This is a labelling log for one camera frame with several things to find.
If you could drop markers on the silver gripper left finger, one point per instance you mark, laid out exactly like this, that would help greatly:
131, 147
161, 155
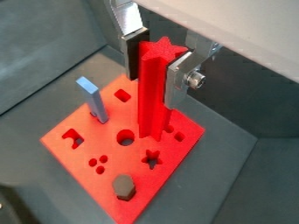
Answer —
131, 32

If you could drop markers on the blue slotted block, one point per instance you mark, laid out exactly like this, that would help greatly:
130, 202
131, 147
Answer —
94, 100

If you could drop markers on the red star prism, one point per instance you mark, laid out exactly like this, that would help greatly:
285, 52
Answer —
155, 56

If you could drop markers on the dark brown hexagonal peg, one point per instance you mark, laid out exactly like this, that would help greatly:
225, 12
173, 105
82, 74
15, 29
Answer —
125, 187

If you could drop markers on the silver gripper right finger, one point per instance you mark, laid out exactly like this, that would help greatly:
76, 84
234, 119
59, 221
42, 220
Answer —
183, 72

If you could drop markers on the red peg board base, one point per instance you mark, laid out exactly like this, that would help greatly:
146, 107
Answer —
96, 151

